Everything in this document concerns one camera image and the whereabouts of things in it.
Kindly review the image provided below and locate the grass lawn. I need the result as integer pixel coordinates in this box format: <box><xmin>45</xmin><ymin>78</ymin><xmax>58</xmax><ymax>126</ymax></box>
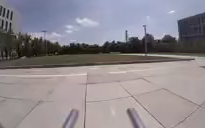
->
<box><xmin>0</xmin><ymin>53</ymin><xmax>195</xmax><ymax>69</ymax></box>

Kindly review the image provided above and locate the row of trees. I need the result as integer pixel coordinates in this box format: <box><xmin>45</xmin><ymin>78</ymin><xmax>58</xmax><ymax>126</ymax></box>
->
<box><xmin>0</xmin><ymin>29</ymin><xmax>205</xmax><ymax>63</ymax></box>

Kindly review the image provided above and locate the pale concrete slab pavement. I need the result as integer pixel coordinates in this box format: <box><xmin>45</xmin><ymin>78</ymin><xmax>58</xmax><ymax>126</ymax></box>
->
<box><xmin>0</xmin><ymin>54</ymin><xmax>205</xmax><ymax>128</ymax></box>

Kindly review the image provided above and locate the slim distant tower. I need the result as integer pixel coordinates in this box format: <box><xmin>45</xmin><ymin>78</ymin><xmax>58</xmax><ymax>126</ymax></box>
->
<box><xmin>124</xmin><ymin>29</ymin><xmax>129</xmax><ymax>43</ymax></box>

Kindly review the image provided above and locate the lamp pole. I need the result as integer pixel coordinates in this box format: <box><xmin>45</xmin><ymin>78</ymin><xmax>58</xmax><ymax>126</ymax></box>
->
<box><xmin>142</xmin><ymin>24</ymin><xmax>148</xmax><ymax>56</ymax></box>

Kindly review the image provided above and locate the robot's own part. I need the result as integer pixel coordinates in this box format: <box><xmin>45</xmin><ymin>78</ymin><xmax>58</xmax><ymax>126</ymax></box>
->
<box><xmin>61</xmin><ymin>108</ymin><xmax>80</xmax><ymax>128</ymax></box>
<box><xmin>125</xmin><ymin>107</ymin><xmax>147</xmax><ymax>128</ymax></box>

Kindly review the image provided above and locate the dark grey building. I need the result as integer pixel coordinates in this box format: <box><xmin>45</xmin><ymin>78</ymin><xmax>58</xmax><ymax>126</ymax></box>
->
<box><xmin>177</xmin><ymin>9</ymin><xmax>205</xmax><ymax>44</ymax></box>

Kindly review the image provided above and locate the white building with dark windows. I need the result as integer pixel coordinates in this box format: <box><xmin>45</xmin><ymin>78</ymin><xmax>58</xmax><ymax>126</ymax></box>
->
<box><xmin>0</xmin><ymin>0</ymin><xmax>15</xmax><ymax>63</ymax></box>

